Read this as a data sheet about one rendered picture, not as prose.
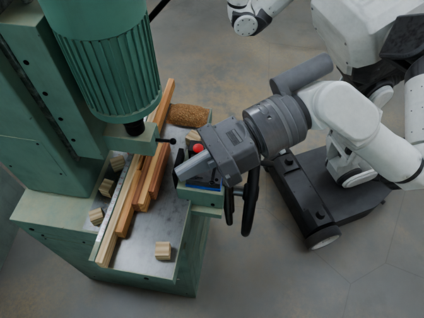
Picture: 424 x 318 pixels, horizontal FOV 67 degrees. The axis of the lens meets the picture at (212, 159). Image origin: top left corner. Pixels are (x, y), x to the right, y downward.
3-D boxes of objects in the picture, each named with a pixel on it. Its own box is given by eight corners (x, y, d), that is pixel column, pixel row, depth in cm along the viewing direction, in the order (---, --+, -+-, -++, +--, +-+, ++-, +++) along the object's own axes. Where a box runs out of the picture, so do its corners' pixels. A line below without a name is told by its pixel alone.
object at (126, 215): (125, 238, 87) (122, 233, 84) (118, 236, 88) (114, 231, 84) (175, 86, 120) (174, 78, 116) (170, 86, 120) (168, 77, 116)
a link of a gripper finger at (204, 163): (173, 169, 49) (209, 151, 49) (180, 180, 51) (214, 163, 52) (176, 176, 48) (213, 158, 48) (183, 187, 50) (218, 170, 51)
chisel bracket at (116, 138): (155, 159, 91) (150, 142, 84) (108, 153, 93) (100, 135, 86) (161, 139, 95) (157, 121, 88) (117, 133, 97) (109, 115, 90)
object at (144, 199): (146, 212, 92) (143, 204, 87) (141, 211, 92) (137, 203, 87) (164, 153, 103) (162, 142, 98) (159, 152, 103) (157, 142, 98)
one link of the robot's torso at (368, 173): (352, 153, 186) (360, 139, 175) (372, 181, 176) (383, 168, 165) (321, 163, 182) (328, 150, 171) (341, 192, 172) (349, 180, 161)
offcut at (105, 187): (117, 187, 107) (114, 180, 103) (111, 198, 105) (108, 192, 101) (108, 184, 108) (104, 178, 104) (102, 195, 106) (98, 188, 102)
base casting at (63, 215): (186, 259, 103) (184, 250, 95) (21, 230, 108) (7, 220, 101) (210, 147, 127) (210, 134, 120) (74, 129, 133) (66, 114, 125)
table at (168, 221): (209, 293, 85) (209, 288, 80) (100, 273, 88) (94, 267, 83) (237, 121, 118) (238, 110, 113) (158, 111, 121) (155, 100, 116)
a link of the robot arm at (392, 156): (332, 158, 58) (400, 207, 64) (383, 146, 49) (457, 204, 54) (346, 112, 62) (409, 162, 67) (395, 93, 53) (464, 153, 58)
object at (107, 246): (107, 268, 83) (101, 263, 79) (100, 267, 83) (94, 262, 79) (164, 101, 115) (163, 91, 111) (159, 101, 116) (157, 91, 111)
